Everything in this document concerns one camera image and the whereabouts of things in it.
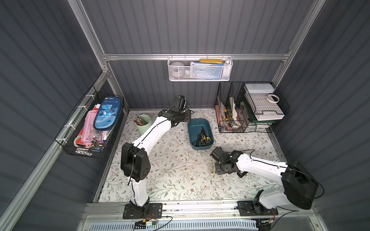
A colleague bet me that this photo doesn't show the yellow handled scissors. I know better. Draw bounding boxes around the yellow handled scissors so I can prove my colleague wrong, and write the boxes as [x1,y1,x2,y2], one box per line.
[199,128,212,146]

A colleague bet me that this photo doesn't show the white tape roll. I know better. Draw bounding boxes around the white tape roll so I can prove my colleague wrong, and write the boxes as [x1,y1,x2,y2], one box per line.
[266,94,280,104]

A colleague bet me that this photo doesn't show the teal plastic storage box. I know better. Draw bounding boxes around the teal plastic storage box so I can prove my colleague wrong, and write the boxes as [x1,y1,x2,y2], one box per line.
[188,118,214,151]

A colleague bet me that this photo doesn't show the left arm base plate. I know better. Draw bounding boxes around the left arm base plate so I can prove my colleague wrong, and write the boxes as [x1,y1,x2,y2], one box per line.
[122,202,163,219]

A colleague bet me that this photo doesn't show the pink pencil case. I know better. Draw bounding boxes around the pink pencil case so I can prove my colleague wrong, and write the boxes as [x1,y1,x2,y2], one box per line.
[80,110,98,145]

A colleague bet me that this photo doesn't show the blue shark pencil case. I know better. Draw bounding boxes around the blue shark pencil case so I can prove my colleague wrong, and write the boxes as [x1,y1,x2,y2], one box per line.
[93,96,122,131]

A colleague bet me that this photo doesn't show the black wire desk organizer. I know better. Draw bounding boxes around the black wire desk organizer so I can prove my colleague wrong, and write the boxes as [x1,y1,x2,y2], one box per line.
[215,81,290,133]

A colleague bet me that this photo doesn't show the yellow case in basket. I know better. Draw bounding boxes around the yellow case in basket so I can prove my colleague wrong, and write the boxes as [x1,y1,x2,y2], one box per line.
[199,58,223,64]

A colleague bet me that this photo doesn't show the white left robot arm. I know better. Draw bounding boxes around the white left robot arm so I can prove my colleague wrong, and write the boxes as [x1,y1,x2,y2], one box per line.
[120,95,192,208]

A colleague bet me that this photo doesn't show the checkered white notebook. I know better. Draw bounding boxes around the checkered white notebook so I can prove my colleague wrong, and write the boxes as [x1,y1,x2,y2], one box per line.
[245,92,285,121]

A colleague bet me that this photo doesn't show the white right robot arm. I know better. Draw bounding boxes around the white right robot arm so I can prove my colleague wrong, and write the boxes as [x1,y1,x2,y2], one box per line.
[210,147,320,214]

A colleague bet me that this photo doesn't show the white wire wall basket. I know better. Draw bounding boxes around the white wire wall basket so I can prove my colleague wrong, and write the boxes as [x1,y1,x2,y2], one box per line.
[167,56,234,82]

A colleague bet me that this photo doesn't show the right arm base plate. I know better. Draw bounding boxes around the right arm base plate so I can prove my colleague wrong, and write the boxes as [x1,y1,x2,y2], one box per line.
[236,200,278,217]

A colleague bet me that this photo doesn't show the black wire side basket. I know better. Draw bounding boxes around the black wire side basket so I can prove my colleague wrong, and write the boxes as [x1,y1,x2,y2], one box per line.
[55,87,125,158]

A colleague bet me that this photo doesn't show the mint green pen cup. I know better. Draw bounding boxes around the mint green pen cup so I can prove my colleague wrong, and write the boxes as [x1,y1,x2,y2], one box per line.
[133,114,152,136]

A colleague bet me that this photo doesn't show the tape roll in basket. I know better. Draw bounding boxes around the tape roll in basket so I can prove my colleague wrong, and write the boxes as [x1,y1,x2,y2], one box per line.
[169,62,186,79]

